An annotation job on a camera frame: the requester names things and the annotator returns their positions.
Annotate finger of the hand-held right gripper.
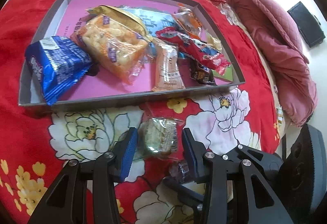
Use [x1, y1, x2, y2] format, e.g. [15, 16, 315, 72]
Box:
[220, 144, 267, 163]
[162, 177, 208, 211]

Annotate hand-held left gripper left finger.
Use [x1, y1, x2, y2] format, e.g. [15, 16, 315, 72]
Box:
[28, 127, 139, 224]

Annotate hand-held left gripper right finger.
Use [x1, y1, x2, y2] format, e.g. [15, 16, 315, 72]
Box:
[182, 127, 294, 224]

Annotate small dark candy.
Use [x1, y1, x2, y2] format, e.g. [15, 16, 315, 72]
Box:
[168, 160, 191, 185]

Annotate green rice cake clear packet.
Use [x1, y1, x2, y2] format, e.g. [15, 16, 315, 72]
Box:
[133, 108, 185, 161]

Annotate grey shallow cardboard box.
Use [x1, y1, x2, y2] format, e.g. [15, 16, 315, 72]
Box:
[18, 0, 247, 112]

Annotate dark chocolate bar wrapper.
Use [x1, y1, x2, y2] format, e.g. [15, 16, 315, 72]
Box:
[189, 59, 217, 86]

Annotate beige wafer packet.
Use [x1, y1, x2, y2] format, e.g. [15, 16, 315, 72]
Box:
[151, 41, 187, 92]

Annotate long red candy packet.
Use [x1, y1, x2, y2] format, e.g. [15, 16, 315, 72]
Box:
[155, 28, 232, 77]

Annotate orange puffed rice cake packet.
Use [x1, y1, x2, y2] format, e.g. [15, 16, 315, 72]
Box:
[70, 14, 150, 86]

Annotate clear packet of yellow chips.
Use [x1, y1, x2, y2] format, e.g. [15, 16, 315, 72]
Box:
[204, 33, 223, 52]

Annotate blue cookie packet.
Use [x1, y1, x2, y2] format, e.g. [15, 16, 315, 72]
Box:
[24, 35, 93, 107]

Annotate orange peanut packet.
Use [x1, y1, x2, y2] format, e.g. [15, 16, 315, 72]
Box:
[172, 7, 205, 37]

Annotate yellow snack packet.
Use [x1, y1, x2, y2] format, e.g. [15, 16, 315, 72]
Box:
[85, 5, 154, 43]

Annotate small candy wrappers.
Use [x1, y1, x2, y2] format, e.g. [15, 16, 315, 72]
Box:
[275, 106, 284, 123]

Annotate pink book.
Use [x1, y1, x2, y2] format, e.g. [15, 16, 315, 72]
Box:
[31, 0, 235, 102]

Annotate black rectangular case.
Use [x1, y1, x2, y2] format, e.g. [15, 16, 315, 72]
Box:
[287, 1, 327, 48]

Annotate pink quilt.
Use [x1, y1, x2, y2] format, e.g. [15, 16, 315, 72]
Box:
[200, 0, 319, 128]

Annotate red floral blanket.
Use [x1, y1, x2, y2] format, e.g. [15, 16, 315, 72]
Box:
[0, 0, 282, 224]

